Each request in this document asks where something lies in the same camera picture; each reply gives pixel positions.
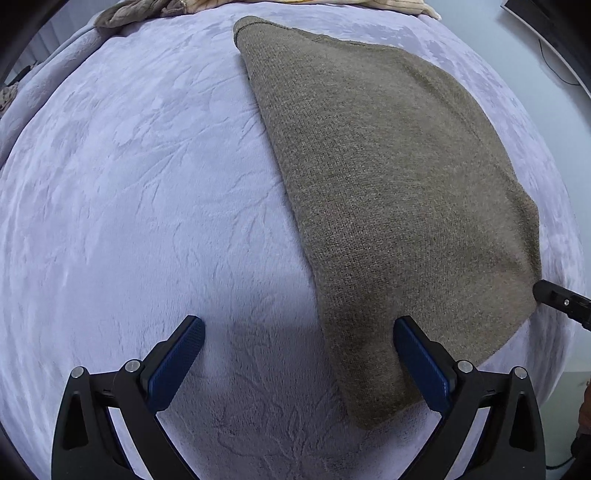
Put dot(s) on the cream striped garment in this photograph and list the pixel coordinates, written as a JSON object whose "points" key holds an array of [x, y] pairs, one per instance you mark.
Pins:
{"points": [[392, 5]]}

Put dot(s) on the grey brown garment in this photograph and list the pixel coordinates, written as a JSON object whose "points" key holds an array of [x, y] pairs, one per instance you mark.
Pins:
{"points": [[121, 16]]}

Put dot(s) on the small beige striped cloth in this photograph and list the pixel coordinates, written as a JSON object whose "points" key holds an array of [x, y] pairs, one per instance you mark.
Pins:
{"points": [[7, 97]]}

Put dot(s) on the black monitor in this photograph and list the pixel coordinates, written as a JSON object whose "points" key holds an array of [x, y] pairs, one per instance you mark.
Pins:
{"points": [[549, 27]]}

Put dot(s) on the lavender embossed blanket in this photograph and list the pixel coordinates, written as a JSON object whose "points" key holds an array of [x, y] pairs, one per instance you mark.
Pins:
{"points": [[138, 184]]}

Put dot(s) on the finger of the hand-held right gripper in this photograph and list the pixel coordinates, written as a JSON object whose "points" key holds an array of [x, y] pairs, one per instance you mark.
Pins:
{"points": [[561, 300]]}

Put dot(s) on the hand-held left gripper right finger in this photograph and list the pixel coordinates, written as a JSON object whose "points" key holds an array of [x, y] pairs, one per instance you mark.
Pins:
{"points": [[425, 364]]}

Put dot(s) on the olive knit sweater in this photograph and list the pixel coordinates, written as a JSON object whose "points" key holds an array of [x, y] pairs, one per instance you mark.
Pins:
{"points": [[392, 184]]}

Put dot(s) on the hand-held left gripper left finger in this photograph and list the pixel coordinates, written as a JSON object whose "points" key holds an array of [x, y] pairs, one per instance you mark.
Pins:
{"points": [[178, 364]]}

